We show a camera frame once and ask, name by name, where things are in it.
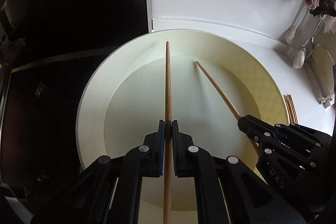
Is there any wooden chopstick one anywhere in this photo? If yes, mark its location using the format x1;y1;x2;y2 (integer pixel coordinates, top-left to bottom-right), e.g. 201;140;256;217
163;42;173;224

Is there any wooden chopstick four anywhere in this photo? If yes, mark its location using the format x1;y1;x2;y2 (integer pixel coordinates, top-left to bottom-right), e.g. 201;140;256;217
286;94;297;124

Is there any wooden chopstick two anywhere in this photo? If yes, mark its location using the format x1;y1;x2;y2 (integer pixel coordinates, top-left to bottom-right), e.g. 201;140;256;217
195;60;269;185

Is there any round white basin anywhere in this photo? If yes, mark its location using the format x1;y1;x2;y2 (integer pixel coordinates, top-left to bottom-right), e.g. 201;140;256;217
75;28;292;213

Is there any steel spatula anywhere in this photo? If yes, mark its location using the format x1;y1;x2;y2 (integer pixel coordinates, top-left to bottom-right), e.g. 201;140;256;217
293;14;327;69

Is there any white dish brush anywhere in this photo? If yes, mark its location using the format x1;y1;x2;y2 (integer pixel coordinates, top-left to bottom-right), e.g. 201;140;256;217
285;2;307;45

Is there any white cloth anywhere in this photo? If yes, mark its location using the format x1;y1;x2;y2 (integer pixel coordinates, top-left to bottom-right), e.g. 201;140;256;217
324;15;336;34

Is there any steel wire rack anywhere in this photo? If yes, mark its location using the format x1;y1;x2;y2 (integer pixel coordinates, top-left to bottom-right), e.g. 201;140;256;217
305;43;335;109

